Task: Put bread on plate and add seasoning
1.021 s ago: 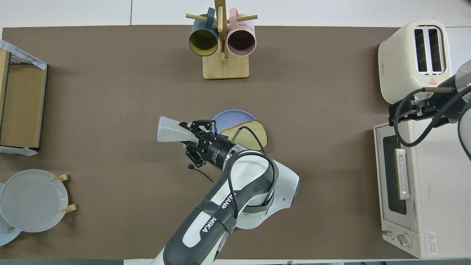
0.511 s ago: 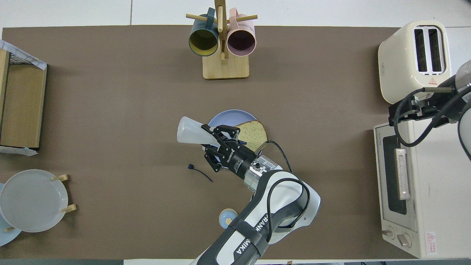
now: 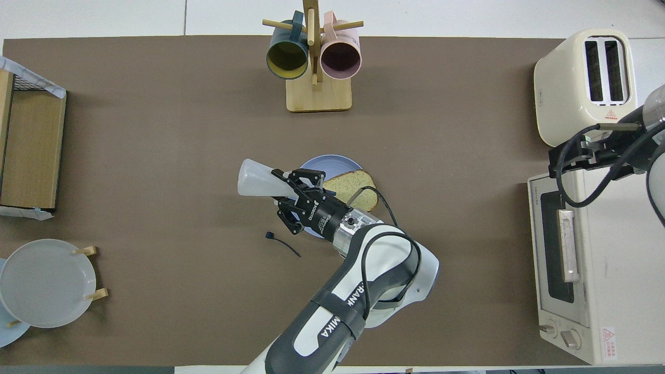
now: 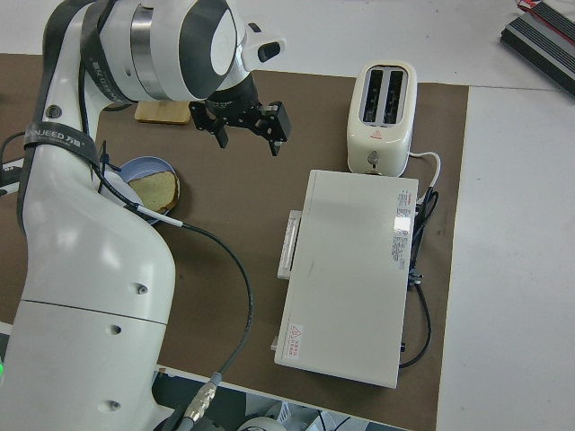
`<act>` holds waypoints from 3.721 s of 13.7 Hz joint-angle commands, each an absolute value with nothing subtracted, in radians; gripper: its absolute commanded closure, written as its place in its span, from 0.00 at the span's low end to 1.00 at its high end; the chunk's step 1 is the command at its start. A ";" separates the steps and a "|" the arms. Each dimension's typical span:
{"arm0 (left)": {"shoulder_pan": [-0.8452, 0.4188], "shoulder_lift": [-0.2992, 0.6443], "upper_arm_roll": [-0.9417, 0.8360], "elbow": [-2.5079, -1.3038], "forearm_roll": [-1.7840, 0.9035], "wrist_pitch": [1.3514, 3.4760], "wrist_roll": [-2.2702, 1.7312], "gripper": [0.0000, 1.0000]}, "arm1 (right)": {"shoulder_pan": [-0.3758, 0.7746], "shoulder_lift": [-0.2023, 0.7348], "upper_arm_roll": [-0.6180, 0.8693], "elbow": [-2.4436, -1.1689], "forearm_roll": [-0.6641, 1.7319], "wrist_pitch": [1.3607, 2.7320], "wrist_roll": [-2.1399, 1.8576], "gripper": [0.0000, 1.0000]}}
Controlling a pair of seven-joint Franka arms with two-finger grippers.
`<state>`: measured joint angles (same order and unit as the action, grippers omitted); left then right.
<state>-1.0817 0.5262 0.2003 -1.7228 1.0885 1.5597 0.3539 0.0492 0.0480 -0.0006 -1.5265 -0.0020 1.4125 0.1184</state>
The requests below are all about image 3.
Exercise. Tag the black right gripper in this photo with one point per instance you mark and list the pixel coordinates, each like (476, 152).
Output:
(615, 150)

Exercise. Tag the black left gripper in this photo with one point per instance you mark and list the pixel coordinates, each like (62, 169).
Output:
(327, 215)

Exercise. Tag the slice of toast bread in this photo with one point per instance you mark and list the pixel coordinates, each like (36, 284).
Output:
(340, 184)

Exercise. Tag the small black spoon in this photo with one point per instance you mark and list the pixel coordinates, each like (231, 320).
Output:
(269, 235)

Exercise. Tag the translucent squeeze bottle blue cap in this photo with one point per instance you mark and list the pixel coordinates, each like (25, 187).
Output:
(254, 179)

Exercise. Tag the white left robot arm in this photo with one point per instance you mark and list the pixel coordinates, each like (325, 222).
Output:
(384, 259)

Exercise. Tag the periwinkle blue plate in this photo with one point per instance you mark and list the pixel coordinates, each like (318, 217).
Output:
(332, 163)

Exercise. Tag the wooden plate rack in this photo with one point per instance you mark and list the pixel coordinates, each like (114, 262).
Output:
(101, 294)

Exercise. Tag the grey plate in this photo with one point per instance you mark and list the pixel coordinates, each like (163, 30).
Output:
(47, 283)

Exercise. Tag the pale blue plate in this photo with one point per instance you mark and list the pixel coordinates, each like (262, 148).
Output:
(10, 335)

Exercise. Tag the cream toaster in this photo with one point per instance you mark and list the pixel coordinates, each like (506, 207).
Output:
(563, 78)

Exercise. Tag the wooden mug tree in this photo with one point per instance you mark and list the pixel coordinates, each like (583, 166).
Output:
(318, 96)

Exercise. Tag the white toaster oven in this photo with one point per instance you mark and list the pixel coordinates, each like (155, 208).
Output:
(618, 270)

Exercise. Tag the teal mug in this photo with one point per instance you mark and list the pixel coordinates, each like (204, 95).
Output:
(287, 57)

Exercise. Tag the pink mug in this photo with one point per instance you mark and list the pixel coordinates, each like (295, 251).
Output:
(340, 59)

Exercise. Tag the brown table mat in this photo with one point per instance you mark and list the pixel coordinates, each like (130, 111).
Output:
(156, 156)

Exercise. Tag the white marbled paper sheet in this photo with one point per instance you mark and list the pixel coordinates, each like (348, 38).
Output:
(31, 78)
(21, 213)

